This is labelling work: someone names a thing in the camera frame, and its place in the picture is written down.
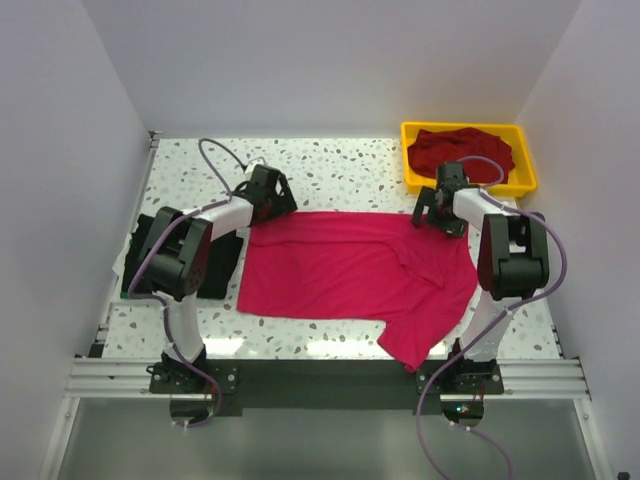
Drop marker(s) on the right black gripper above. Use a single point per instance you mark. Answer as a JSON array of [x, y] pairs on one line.
[[435, 212]]

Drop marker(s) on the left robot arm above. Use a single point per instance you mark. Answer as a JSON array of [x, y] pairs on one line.
[[183, 367]]

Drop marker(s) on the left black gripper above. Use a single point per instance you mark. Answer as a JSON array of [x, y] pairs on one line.
[[275, 198]]

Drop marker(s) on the dark red t shirt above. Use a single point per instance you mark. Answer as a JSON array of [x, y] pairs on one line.
[[431, 149]]

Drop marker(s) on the yellow plastic bin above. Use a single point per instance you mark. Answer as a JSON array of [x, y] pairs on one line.
[[521, 179]]

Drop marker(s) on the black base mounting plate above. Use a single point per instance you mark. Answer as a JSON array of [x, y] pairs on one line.
[[229, 387]]

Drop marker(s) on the folded black t shirt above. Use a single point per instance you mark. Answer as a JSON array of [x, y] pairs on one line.
[[185, 264]]

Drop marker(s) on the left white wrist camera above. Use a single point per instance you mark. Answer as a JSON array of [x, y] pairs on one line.
[[251, 166]]

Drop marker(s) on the aluminium table frame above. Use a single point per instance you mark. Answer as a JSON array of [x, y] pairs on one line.
[[336, 173]]

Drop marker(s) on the pink t shirt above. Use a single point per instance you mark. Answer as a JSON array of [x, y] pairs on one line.
[[419, 281]]

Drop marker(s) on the white folded t shirt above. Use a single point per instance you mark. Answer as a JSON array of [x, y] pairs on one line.
[[119, 265]]

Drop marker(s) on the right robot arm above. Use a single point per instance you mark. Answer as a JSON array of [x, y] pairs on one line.
[[512, 266]]

